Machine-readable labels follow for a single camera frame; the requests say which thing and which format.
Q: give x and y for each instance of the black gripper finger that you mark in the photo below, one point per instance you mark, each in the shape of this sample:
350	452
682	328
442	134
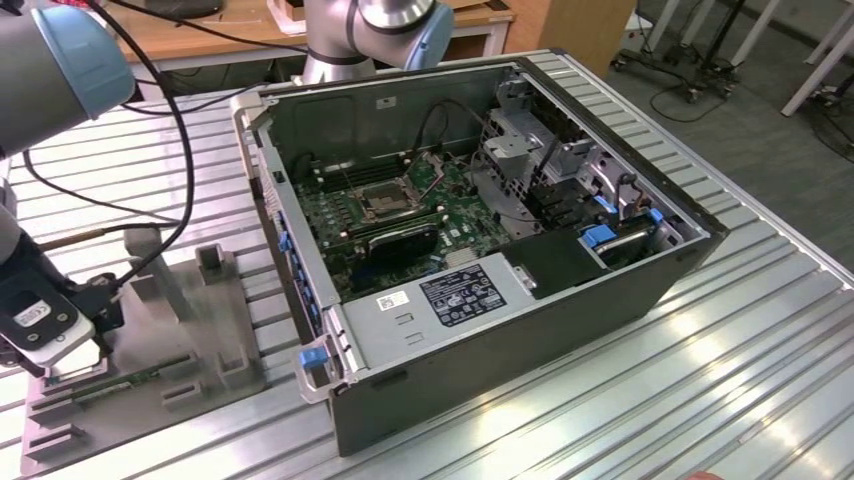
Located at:
104	345

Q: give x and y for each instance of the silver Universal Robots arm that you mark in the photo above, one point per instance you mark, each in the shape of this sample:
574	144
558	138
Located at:
60	75

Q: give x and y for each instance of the blue slot retainer strip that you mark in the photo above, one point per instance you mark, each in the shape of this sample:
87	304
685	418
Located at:
283	240

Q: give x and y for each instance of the CPU socket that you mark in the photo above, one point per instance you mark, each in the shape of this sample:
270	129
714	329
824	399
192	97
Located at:
387	200

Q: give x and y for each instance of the green RAM stick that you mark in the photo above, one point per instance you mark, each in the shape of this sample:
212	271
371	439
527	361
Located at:
134	378

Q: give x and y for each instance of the grey parts rack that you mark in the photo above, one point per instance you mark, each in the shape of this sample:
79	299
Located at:
187	325

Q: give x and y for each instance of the blue case latch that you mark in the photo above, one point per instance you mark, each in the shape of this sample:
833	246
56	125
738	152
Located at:
314	360

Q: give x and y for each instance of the grey power supply unit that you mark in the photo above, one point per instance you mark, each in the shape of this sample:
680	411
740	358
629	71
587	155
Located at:
401	330

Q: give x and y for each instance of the black expansion card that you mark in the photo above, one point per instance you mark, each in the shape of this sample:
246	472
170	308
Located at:
403	245

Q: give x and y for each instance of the thin metal locking lever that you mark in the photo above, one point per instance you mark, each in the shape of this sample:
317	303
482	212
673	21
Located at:
345	176

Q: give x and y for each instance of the open black PC case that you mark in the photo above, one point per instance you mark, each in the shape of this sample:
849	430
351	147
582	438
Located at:
501	375

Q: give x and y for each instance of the green motherboard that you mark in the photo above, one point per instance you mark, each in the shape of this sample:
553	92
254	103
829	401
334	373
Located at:
467	210

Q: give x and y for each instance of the wooden desk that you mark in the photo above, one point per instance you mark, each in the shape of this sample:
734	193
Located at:
267	30

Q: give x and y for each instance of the black plastic shroud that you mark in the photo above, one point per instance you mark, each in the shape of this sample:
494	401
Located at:
547	265

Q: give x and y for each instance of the black monitor base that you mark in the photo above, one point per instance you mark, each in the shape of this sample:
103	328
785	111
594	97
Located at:
194	7

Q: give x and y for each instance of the grey metal drive cage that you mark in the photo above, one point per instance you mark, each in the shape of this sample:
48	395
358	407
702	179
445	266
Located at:
510	150

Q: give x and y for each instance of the hard disk in blue carrier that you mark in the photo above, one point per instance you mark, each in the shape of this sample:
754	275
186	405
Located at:
594	237

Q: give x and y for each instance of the blue disk carrier tab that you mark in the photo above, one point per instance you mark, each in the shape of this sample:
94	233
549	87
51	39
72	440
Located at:
654	217
602	205

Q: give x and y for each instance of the wooden cabinet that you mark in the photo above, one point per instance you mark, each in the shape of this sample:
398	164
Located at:
587	30

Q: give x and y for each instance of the black wheeled stand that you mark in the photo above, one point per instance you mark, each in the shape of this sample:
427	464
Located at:
697	80

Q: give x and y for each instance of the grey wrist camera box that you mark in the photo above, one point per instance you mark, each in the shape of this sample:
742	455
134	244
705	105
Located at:
76	350

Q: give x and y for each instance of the black wrist mount plate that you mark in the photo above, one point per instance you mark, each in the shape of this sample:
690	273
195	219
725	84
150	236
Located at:
59	327

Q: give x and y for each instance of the white table frame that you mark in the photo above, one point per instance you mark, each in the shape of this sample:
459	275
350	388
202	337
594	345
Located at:
810	80
752	35

